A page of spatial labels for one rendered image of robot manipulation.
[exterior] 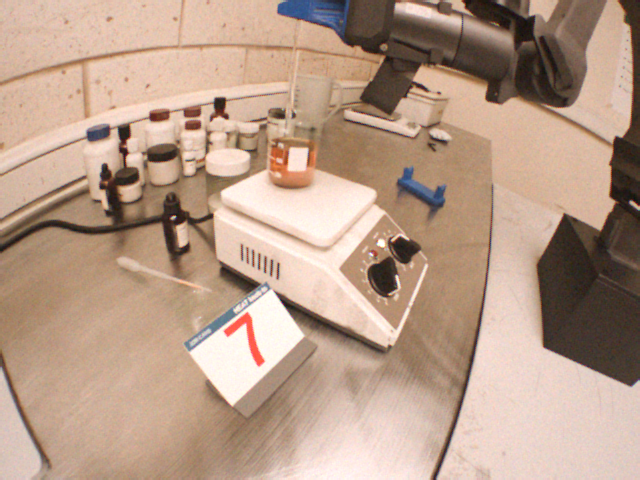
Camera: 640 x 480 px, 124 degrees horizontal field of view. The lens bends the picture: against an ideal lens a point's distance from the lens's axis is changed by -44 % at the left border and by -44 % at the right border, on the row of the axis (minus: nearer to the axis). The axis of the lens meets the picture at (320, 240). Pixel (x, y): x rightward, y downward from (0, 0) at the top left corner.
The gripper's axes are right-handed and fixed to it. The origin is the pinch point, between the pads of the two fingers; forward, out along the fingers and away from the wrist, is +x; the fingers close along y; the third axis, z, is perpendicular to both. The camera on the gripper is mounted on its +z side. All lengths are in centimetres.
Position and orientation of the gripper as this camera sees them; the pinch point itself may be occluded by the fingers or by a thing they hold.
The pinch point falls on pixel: (316, 11)
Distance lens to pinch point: 29.2
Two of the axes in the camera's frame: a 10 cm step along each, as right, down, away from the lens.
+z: -1.3, 8.1, 5.7
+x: -9.7, -2.2, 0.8
